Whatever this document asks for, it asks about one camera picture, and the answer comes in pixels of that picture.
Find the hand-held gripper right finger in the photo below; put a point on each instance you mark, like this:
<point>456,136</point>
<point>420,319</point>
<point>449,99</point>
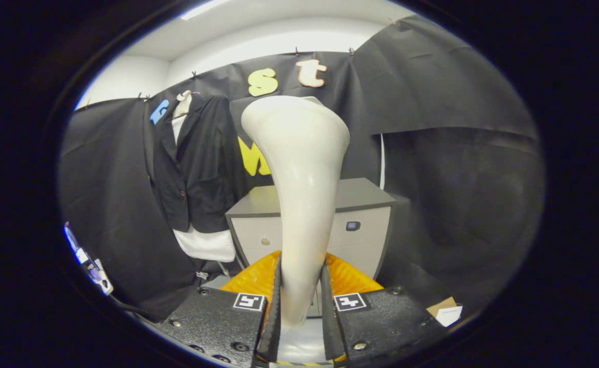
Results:
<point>331,332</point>

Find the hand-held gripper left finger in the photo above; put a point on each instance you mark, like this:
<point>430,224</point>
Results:
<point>270,337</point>

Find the white garment steamer head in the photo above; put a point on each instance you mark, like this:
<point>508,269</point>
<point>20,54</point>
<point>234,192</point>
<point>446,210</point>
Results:
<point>302,204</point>

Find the black suit jacket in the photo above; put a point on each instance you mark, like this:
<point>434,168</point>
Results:
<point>202,168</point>

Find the cream plastic clothes hanger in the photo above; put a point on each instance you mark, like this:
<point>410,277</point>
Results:
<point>182,105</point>

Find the brown and white paper tag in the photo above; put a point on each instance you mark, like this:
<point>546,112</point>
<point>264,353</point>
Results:
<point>447,314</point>

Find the grey cabinet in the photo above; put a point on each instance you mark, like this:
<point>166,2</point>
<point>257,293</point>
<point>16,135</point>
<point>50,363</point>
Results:
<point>360,197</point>

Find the white and blue device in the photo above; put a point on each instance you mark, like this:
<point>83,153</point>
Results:
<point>94,268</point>

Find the black backdrop cloth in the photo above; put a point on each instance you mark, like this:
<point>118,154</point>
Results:
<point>458,179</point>

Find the long ceiling light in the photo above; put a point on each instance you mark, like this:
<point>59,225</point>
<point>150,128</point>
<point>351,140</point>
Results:
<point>202,9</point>

